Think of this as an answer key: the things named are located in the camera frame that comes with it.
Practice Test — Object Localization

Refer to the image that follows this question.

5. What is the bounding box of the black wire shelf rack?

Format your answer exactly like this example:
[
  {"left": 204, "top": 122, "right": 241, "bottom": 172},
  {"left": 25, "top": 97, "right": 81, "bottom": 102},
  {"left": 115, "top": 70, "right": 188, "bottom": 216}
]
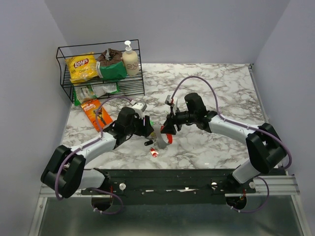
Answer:
[{"left": 56, "top": 39, "right": 145, "bottom": 104}]

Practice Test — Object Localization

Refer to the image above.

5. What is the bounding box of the yellow Lays chips bag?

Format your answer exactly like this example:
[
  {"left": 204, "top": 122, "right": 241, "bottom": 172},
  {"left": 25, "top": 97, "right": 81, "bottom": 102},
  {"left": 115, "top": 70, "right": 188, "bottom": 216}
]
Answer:
[{"left": 65, "top": 52, "right": 98, "bottom": 84}]

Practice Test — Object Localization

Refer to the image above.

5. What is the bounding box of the key red tag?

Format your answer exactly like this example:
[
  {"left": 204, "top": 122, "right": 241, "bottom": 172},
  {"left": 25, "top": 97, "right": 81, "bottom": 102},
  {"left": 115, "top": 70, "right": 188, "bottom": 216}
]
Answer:
[{"left": 150, "top": 147, "right": 158, "bottom": 158}]

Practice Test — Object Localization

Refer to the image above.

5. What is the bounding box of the purple cable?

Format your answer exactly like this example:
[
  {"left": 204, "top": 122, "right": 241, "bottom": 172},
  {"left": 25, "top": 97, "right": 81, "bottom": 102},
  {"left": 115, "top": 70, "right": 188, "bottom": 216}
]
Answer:
[
  {"left": 171, "top": 76, "right": 292, "bottom": 214},
  {"left": 55, "top": 96, "right": 135, "bottom": 215}
]

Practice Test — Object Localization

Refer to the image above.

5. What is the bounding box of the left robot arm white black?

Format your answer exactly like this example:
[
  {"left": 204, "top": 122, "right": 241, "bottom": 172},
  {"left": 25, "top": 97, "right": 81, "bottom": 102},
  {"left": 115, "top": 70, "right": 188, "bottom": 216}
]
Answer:
[{"left": 40, "top": 107, "right": 154, "bottom": 199}]

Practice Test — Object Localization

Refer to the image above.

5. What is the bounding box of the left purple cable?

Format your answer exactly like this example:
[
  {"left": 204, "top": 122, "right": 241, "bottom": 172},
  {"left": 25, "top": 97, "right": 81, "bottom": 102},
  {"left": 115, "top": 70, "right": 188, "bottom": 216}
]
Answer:
[{"left": 55, "top": 96, "right": 135, "bottom": 215}]

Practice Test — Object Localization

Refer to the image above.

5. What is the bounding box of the green white snack packet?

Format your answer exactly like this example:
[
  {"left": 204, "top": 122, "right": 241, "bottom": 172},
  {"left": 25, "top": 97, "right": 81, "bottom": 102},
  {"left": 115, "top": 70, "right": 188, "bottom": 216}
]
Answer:
[{"left": 74, "top": 83, "right": 120, "bottom": 106}]

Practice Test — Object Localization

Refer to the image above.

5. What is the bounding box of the green brown snack bag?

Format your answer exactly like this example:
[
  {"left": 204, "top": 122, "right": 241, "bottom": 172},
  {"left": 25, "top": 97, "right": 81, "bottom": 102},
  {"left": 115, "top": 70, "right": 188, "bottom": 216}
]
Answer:
[{"left": 96, "top": 48, "right": 127, "bottom": 80}]

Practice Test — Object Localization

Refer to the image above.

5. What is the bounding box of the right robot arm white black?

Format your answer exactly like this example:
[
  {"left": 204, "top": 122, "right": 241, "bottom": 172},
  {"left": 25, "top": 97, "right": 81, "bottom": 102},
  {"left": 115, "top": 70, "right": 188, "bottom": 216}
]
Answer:
[{"left": 161, "top": 92, "right": 287, "bottom": 193}]

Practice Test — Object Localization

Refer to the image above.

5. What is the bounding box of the black key tag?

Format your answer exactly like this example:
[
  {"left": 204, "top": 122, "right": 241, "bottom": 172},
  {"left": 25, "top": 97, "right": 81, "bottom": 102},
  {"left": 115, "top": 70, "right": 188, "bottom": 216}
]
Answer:
[{"left": 144, "top": 140, "right": 153, "bottom": 146}]

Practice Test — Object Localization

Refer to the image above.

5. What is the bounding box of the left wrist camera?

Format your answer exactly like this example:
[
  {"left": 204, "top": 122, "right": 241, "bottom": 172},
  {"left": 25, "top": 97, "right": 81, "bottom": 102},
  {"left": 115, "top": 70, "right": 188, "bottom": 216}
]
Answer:
[{"left": 131, "top": 101, "right": 147, "bottom": 118}]

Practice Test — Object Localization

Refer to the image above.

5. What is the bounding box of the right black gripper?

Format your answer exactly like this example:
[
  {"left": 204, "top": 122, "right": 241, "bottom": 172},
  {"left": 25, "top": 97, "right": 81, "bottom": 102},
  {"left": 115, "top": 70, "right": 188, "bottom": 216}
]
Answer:
[{"left": 160, "top": 106, "right": 197, "bottom": 135}]

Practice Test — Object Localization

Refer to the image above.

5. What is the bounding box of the orange Gillette razor package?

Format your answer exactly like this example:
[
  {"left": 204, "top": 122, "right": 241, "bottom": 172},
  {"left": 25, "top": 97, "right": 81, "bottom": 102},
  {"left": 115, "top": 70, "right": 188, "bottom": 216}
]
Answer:
[{"left": 81, "top": 99, "right": 113, "bottom": 132}]

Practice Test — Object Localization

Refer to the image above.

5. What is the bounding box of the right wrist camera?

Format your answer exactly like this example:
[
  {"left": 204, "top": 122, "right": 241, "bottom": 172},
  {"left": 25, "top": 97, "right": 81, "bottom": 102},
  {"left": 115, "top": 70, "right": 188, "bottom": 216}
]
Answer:
[{"left": 165, "top": 95, "right": 178, "bottom": 115}]

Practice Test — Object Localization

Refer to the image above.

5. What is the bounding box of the metal key organizer red handle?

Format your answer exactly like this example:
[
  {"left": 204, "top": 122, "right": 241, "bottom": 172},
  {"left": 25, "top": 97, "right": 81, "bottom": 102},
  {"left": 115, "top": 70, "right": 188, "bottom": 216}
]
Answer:
[{"left": 146, "top": 122, "right": 173, "bottom": 149}]

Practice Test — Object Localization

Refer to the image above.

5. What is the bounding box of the cream soap pump bottle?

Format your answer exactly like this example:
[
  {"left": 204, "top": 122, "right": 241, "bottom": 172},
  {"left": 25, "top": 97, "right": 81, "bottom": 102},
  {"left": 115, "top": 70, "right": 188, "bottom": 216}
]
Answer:
[{"left": 122, "top": 40, "right": 139, "bottom": 76}]

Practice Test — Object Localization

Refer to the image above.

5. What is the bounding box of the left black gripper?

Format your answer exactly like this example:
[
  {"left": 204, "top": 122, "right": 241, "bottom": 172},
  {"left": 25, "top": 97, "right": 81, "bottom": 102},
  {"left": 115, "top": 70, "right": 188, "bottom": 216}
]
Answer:
[{"left": 126, "top": 114, "right": 155, "bottom": 138}]

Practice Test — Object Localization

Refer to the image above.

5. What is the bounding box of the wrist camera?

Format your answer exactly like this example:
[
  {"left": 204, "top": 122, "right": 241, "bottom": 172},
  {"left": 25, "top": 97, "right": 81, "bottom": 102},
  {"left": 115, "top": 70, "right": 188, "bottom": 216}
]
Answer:
[
  {"left": 165, "top": 95, "right": 178, "bottom": 115},
  {"left": 131, "top": 101, "right": 147, "bottom": 118}
]

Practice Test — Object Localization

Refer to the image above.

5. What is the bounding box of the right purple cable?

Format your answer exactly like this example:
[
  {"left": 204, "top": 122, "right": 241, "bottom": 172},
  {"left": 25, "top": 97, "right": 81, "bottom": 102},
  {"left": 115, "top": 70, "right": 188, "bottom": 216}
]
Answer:
[{"left": 171, "top": 76, "right": 292, "bottom": 214}]

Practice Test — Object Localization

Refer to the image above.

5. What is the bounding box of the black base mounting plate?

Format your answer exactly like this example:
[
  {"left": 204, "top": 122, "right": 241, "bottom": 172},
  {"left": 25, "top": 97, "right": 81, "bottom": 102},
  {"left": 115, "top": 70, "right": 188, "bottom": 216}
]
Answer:
[{"left": 74, "top": 169, "right": 256, "bottom": 205}]

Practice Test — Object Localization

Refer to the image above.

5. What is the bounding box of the aluminium rail frame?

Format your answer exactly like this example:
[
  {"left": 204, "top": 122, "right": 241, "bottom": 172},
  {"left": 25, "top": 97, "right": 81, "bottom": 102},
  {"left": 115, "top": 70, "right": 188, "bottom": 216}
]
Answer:
[{"left": 30, "top": 169, "right": 311, "bottom": 236}]

